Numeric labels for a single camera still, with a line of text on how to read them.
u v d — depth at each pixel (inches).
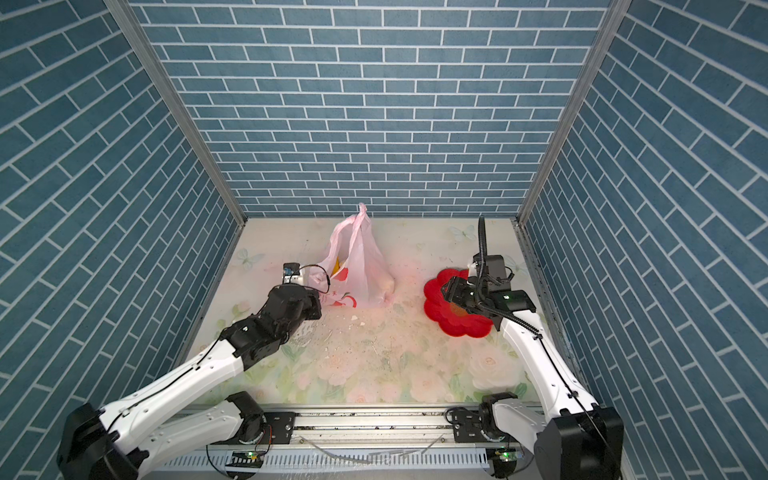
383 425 29.7
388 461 30.3
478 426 29.0
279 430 29.1
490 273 23.9
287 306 22.8
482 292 23.6
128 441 16.0
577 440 14.8
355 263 30.9
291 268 26.8
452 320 36.9
